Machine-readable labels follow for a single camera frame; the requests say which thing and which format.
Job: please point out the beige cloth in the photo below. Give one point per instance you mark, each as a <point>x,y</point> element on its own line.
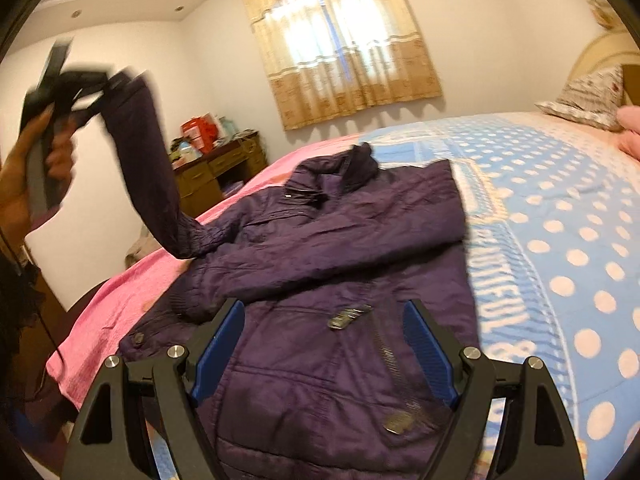
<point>145,250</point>

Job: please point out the beige headboard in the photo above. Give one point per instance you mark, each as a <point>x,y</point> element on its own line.
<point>607,47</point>

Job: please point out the patterned pillow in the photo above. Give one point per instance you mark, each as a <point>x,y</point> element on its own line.
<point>587,97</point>

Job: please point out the wooden desk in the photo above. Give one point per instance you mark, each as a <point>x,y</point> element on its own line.
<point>210,175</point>

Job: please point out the light blue box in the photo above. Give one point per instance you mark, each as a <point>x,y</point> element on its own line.
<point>227,130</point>

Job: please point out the beige patterned curtain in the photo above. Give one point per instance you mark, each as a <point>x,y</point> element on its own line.
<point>350,45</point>

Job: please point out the person's left forearm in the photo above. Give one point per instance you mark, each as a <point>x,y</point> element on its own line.
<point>15,285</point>

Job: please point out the red box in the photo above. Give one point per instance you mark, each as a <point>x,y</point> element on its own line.
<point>199,132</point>

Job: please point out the purple padded jacket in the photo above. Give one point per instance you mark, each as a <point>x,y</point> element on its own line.
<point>325,240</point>

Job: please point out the pink pillow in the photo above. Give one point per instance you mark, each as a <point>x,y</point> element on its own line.
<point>631,127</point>

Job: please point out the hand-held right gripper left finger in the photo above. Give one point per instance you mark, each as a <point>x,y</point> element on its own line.
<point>220,350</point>

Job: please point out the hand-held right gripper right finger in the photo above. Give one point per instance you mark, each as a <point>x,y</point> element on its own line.
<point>425,350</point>

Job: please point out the pink bed sheet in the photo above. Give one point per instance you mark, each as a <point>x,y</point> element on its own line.
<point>125,300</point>

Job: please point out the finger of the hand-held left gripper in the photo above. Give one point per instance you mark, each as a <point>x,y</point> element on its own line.
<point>90,110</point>
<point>120,81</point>

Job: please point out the blue polka dot blanket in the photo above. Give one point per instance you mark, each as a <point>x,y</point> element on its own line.
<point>575,220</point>

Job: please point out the person's left hand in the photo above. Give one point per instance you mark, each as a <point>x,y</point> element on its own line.
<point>12,190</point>

